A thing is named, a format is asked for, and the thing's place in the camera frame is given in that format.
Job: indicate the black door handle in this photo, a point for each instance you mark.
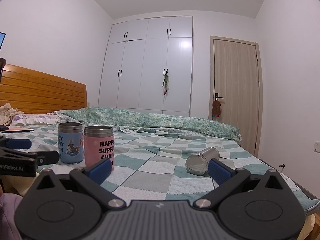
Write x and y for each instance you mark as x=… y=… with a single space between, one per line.
x=217 y=97

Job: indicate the silver steel cup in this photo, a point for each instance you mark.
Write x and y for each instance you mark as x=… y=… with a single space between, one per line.
x=197 y=164

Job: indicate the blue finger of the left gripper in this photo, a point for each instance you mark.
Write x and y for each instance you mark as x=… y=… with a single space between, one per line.
x=47 y=157
x=15 y=144

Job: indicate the green floral quilt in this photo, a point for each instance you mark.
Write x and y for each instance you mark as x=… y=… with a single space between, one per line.
x=125 y=119

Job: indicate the smartphone on bed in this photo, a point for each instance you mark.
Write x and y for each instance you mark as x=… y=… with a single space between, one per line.
x=17 y=130

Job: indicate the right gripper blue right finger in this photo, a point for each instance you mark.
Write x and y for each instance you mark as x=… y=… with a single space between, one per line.
x=229 y=182

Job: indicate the laptop screen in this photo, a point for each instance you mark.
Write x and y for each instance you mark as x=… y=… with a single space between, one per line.
x=2 y=37

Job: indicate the purple patterned pillow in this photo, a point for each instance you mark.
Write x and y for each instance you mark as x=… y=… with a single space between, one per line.
x=35 y=119

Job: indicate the blue steel cup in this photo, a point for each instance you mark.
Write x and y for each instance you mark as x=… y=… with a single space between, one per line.
x=70 y=142

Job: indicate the orange wooden headboard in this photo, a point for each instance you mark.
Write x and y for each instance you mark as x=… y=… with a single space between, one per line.
x=35 y=92

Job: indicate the checkered green bed sheet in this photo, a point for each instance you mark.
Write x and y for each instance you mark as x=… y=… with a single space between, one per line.
x=150 y=163

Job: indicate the green hanging ornament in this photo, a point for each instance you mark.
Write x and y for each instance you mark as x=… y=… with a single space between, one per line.
x=165 y=81

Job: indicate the beige crumpled cloth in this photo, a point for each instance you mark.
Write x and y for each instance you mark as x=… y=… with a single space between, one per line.
x=7 y=113

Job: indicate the beige wooden door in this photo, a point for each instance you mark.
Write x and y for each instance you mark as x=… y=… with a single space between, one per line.
x=236 y=74

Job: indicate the pink steel cup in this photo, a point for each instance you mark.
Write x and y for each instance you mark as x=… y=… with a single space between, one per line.
x=98 y=144

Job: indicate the white wardrobe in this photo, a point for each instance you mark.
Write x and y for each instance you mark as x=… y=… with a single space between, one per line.
x=136 y=54

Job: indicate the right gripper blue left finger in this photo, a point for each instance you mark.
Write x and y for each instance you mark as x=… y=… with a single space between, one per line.
x=88 y=181

